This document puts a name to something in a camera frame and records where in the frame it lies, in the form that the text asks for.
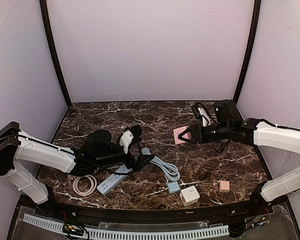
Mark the black corner post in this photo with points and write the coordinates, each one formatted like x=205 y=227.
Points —
x=53 y=51
x=249 y=50

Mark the black right corner post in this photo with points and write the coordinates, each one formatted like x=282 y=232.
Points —
x=249 y=50

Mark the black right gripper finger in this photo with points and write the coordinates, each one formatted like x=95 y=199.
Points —
x=188 y=131
x=191 y=140

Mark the white slotted cable duct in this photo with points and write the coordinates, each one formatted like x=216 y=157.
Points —
x=111 y=231

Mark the blue cube plug adapter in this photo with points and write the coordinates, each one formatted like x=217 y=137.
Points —
x=173 y=187

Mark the small circuit board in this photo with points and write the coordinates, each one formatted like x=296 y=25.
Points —
x=72 y=229

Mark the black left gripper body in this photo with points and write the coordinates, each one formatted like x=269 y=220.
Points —
x=134 y=161

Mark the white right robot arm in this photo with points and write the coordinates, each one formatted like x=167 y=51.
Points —
x=229 y=125

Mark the pink cube socket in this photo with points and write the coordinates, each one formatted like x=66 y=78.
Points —
x=178 y=131

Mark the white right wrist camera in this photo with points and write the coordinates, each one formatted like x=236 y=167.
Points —
x=201 y=113

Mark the white cube socket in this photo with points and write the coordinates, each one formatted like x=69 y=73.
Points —
x=189 y=196

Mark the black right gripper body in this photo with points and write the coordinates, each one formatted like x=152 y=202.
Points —
x=198 y=133

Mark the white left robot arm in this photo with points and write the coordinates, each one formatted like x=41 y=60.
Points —
x=16 y=146

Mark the small pink charger plug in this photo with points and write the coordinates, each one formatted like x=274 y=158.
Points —
x=224 y=186

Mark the black left corner post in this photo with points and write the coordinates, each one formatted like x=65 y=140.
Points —
x=53 y=51

